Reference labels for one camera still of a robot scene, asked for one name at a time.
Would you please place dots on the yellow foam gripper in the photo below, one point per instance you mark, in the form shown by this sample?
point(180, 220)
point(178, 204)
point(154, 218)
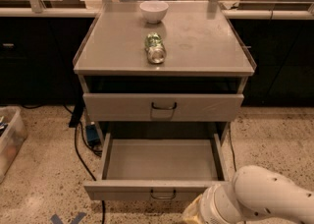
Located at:
point(207, 207)

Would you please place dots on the grey drawer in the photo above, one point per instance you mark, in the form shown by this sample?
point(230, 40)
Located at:
point(160, 169)
point(162, 107)

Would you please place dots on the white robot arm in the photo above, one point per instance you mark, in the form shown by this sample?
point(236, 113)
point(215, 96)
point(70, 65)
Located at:
point(253, 194)

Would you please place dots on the grey top drawer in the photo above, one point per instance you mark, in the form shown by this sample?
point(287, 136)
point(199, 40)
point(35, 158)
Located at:
point(162, 107)

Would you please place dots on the grey metal drawer cabinet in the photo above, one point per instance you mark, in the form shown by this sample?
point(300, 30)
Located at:
point(204, 53)

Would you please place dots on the blue power box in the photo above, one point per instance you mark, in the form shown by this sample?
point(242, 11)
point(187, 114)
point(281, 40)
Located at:
point(92, 135)

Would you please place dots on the green soda can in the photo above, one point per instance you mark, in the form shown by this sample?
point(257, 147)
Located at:
point(155, 49)

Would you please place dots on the clear plastic storage bin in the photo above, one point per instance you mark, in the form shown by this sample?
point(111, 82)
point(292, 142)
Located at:
point(12, 135)

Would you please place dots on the white ceramic bowl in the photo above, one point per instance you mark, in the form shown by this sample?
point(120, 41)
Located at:
point(154, 11)

